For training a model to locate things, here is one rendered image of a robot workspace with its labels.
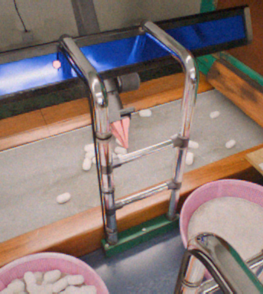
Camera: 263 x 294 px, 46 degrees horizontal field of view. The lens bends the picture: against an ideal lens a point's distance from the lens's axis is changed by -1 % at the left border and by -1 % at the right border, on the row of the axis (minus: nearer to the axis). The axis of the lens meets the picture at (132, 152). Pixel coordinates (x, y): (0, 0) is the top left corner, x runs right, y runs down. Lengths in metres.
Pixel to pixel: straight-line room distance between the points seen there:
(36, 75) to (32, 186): 0.35
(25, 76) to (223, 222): 0.52
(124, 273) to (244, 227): 0.29
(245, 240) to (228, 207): 0.09
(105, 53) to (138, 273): 0.46
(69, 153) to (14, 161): 0.15
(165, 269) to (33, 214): 0.32
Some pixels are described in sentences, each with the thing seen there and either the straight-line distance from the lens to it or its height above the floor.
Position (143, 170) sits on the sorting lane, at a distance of 0.81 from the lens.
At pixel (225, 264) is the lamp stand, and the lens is 0.25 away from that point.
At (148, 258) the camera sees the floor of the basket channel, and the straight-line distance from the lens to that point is 0.74.
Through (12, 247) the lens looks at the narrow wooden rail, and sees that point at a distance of 0.69.
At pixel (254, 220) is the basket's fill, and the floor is 0.73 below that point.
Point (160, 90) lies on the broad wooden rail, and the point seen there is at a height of 0.76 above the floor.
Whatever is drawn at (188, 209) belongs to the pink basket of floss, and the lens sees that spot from 0.73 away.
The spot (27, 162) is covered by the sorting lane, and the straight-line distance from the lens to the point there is 0.87.
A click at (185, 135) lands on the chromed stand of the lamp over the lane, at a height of 0.98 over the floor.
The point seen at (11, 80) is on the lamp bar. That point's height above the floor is 1.07.
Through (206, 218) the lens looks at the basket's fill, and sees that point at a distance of 0.74.
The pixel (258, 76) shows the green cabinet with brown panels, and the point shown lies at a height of 0.87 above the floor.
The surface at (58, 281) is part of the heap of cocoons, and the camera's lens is 0.66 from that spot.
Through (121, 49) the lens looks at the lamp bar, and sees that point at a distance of 0.58.
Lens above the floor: 1.34
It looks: 44 degrees down
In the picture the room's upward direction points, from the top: straight up
